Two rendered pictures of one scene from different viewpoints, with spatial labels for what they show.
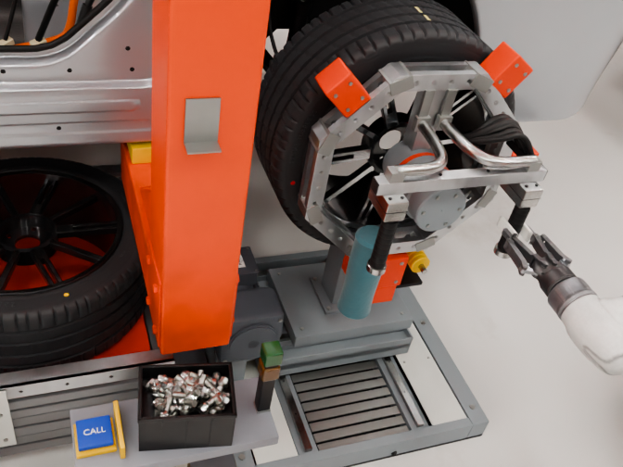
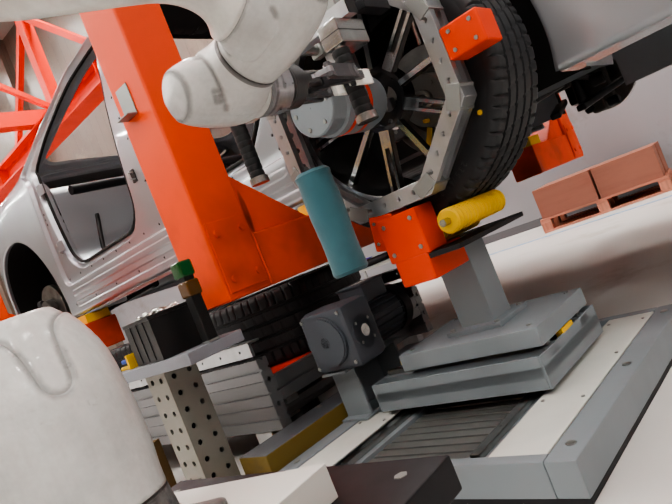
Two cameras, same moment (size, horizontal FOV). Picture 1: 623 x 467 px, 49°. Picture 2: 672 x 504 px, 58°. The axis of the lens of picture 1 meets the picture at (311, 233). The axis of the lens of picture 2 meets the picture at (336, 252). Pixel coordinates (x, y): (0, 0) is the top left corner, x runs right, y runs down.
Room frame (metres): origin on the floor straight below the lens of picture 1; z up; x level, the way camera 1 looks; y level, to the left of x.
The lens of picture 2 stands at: (0.75, -1.50, 0.54)
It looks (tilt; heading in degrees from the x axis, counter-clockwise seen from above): 0 degrees down; 69
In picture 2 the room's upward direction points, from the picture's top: 22 degrees counter-clockwise
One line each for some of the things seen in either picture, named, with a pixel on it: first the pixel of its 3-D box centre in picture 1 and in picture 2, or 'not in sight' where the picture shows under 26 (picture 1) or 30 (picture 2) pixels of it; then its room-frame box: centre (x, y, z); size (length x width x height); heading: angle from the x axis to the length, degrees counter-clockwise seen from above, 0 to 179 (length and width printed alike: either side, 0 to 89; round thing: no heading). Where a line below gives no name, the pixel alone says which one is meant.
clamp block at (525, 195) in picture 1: (521, 186); (343, 35); (1.34, -0.45, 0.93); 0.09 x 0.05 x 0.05; 27
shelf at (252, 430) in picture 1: (175, 427); (172, 359); (0.86, 0.21, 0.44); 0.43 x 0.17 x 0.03; 117
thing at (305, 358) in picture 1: (320, 315); (484, 359); (1.58, -0.08, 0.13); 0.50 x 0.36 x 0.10; 117
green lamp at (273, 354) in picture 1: (272, 353); (182, 269); (0.95, 0.03, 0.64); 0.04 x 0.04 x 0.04; 27
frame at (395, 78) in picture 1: (409, 166); (358, 102); (1.45, -0.20, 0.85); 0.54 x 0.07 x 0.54; 117
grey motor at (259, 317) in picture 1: (233, 305); (378, 338); (1.43, 0.19, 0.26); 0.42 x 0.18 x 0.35; 27
